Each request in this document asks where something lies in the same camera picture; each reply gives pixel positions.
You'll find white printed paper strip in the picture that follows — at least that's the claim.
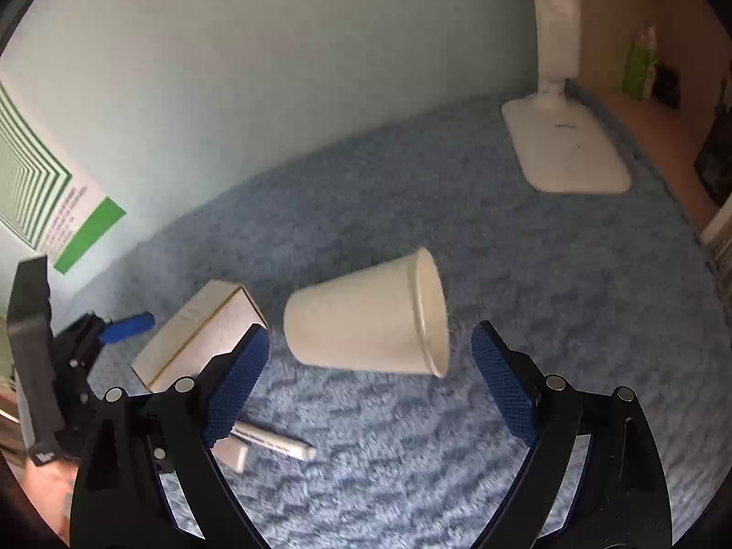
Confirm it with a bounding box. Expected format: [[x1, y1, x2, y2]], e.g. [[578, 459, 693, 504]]
[[233, 422, 317, 462]]

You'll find white desk lamp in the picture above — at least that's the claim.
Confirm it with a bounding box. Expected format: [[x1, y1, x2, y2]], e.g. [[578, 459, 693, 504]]
[[501, 0, 633, 194]]

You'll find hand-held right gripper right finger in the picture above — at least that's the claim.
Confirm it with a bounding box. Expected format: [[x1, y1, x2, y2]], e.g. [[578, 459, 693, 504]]
[[470, 320, 673, 549]]

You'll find person's left hand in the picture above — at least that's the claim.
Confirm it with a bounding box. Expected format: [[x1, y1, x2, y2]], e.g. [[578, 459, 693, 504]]
[[20, 460, 78, 544]]

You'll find cream tissue box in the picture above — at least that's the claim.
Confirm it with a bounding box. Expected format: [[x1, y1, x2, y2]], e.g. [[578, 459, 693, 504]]
[[130, 280, 269, 394]]

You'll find wooden bookshelf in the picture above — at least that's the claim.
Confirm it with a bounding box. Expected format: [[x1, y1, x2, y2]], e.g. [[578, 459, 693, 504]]
[[577, 0, 732, 241]]

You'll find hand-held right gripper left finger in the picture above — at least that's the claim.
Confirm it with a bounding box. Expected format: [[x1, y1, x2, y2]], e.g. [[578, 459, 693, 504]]
[[70, 324, 271, 549]]

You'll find white paper cup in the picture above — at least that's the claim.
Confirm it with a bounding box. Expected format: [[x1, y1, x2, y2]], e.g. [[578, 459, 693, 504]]
[[284, 248, 451, 379]]

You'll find green striped wall poster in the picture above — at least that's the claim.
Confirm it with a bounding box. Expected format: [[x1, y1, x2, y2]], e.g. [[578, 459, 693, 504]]
[[0, 85, 128, 274]]

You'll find white paper scrap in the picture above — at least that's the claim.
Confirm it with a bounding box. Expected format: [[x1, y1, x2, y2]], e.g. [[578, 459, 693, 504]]
[[213, 437, 251, 474]]

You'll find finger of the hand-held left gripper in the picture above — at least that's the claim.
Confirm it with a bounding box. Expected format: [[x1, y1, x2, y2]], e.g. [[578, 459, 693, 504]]
[[86, 312, 155, 347]]

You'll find green bottle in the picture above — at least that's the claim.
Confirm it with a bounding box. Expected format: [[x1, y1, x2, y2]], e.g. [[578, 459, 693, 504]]
[[623, 26, 658, 99]]

